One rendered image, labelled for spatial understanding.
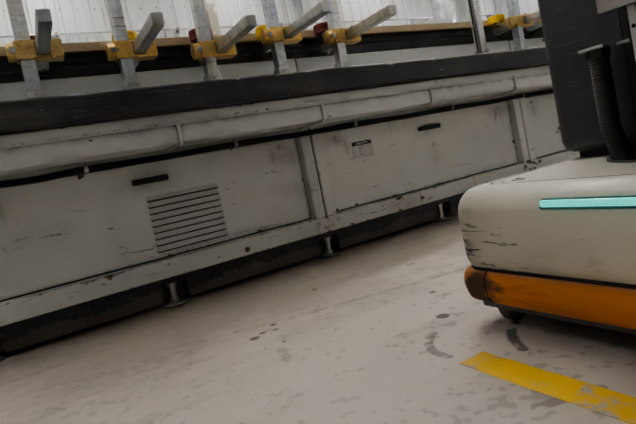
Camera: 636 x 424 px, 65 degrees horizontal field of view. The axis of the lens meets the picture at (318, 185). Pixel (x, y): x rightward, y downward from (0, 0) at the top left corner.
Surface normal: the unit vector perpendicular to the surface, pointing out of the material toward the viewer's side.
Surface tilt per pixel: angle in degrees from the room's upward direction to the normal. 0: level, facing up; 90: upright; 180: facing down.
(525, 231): 90
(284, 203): 90
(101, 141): 90
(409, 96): 90
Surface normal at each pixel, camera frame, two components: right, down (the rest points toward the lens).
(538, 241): -0.84, 0.20
